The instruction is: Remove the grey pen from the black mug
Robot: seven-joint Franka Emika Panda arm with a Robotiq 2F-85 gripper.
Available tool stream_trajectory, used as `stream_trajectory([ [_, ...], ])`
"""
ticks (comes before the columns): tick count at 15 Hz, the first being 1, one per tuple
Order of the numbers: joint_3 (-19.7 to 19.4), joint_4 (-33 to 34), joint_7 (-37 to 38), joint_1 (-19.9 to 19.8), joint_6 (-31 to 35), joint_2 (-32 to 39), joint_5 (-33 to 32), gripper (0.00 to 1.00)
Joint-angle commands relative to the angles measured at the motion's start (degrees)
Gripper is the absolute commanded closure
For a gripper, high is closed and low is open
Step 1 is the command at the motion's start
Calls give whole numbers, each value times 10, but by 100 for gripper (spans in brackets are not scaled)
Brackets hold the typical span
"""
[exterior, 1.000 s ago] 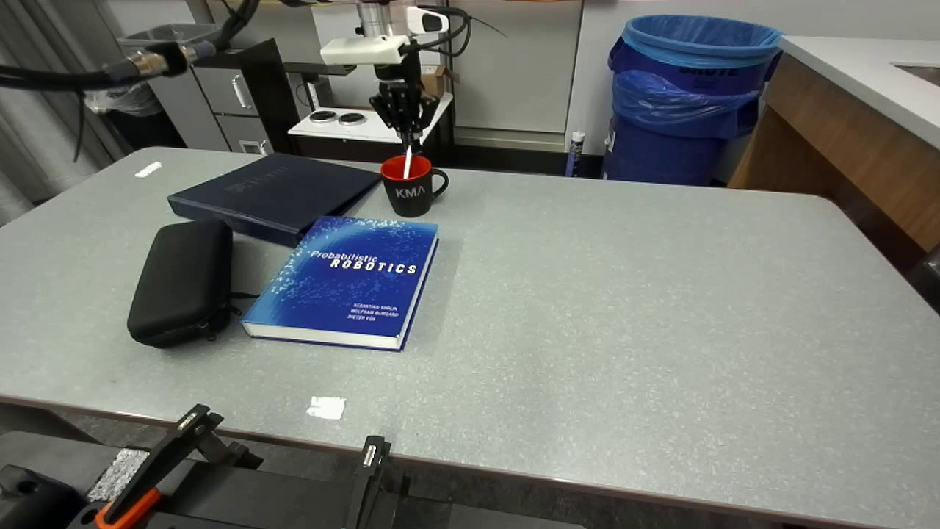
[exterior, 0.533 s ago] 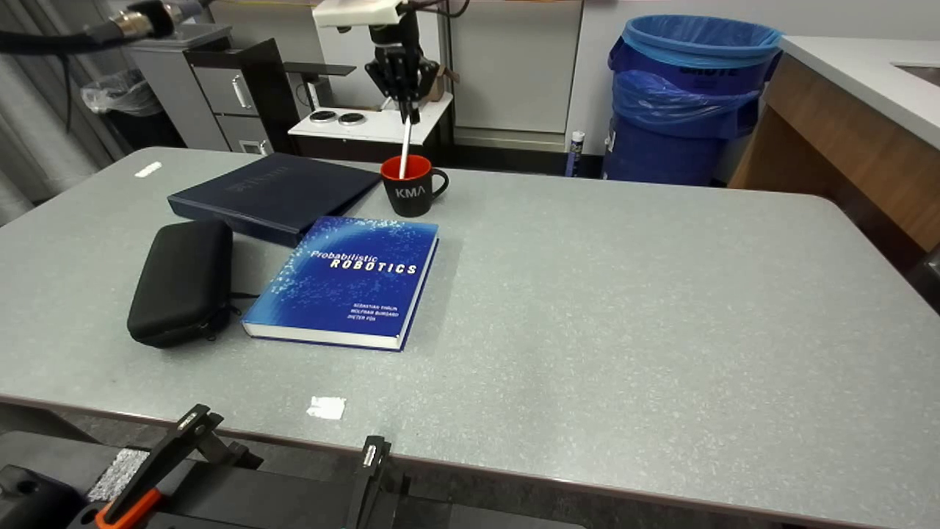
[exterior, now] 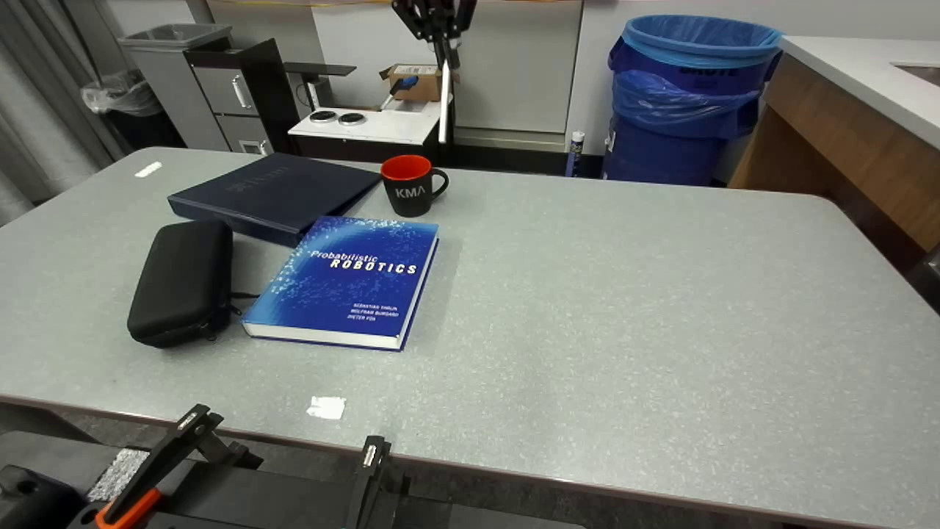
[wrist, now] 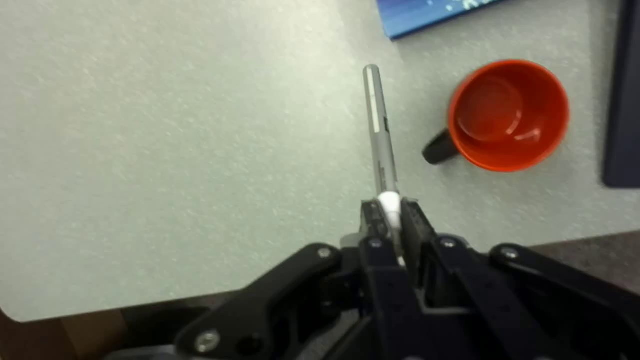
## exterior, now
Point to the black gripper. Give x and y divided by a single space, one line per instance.
435 12

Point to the grey pen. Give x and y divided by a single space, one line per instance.
444 93

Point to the black mug red inside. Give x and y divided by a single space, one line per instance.
406 186

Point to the open cardboard box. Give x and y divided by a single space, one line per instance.
411 84

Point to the white cart with holes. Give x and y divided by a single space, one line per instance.
372 124

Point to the white bottle blue label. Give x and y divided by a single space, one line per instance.
577 152

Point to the dark navy binder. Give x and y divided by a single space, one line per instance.
275 196

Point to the grey filing cabinet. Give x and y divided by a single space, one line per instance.
209 90

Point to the blue trash bin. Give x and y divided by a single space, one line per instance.
685 98

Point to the blue robotics book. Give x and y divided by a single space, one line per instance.
347 284

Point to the white tape strip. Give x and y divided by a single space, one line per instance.
147 170

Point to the trash can clear bag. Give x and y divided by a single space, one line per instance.
128 106

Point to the black zip case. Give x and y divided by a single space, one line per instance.
181 284

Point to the small white tape square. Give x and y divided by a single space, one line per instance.
326 411

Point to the wooden counter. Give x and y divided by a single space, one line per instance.
854 127

